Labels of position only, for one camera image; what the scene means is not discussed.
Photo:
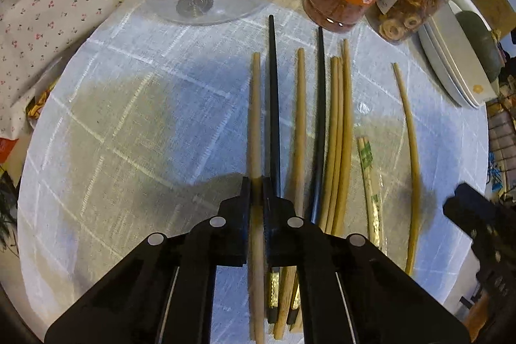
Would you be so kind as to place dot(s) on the printed cardboard box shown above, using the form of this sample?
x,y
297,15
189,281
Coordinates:
x,y
38,106

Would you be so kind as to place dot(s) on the cherry print cloth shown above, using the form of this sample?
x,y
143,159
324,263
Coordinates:
x,y
48,5

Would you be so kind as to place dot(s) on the light wooden chopstick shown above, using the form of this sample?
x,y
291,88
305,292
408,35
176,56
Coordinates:
x,y
254,126
299,126

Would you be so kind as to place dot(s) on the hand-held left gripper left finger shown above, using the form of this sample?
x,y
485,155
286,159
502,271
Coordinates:
x,y
245,223

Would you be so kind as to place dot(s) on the red cardboard box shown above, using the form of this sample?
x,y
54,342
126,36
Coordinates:
x,y
7,148

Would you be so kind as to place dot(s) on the disposable chopsticks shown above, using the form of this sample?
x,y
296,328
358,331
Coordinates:
x,y
369,174

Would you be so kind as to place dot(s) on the white bowl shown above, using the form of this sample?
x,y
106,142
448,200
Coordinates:
x,y
455,45

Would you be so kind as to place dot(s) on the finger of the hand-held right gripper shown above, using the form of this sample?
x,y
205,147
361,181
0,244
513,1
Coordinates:
x,y
471,211

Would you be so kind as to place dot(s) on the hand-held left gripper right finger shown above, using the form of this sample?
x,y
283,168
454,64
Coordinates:
x,y
267,223

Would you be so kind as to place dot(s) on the black chopstick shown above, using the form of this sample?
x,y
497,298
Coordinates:
x,y
274,106
321,106

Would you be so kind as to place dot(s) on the dark green squash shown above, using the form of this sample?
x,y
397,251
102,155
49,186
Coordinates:
x,y
479,41

